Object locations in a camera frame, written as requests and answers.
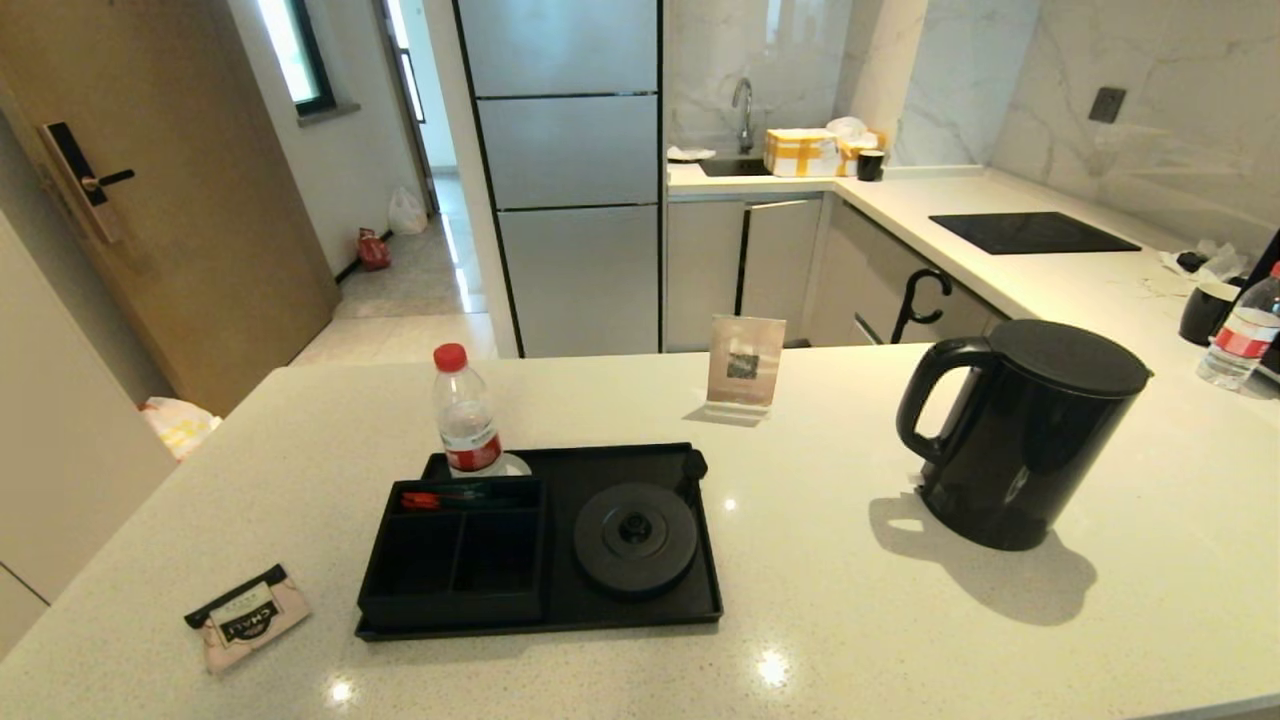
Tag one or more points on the black electric kettle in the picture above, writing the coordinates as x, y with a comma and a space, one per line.
1030, 450

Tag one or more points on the pink and black tea sachet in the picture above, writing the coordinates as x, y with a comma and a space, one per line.
250, 620

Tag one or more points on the red-capped water bottle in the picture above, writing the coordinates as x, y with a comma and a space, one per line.
465, 420

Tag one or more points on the black round kettle base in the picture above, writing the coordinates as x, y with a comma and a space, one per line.
620, 560

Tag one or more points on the small black cup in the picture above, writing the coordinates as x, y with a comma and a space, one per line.
870, 167

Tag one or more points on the acrylic QR code sign stand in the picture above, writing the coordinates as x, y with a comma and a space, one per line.
745, 365

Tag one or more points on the grey kitchen cabinet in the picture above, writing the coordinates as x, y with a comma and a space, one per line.
780, 260

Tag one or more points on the white dish by sink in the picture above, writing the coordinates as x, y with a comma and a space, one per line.
690, 155

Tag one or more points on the kitchen sink basin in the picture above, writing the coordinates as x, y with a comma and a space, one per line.
735, 169

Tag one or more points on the silver refrigerator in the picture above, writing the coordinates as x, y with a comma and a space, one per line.
570, 150

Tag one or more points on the cardboard box with yellow tape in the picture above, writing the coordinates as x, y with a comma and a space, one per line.
800, 155

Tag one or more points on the chrome sink faucet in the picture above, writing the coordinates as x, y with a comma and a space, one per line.
745, 110

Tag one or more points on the black serving tray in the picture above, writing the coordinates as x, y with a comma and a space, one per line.
560, 620

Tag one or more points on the red bag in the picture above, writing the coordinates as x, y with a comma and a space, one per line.
374, 252

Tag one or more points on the small yellow taped box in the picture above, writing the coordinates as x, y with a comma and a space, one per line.
860, 158

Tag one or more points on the crumpled white bag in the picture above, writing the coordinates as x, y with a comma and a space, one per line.
848, 128

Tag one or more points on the black compartment organizer box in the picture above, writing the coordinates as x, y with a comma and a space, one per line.
450, 607

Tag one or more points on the black induction cooktop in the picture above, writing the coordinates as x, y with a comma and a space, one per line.
1030, 235

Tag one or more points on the black framed window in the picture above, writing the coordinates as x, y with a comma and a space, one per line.
300, 50

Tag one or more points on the white and yellow plastic bag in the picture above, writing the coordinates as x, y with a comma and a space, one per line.
180, 430

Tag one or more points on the wooden door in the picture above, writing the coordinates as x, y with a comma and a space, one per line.
200, 200

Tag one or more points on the black mug white inside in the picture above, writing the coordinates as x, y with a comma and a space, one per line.
1205, 320

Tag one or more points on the crumpled clear plastic wrap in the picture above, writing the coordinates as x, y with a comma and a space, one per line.
1215, 262

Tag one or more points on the grey wall socket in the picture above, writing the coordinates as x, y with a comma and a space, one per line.
1106, 106

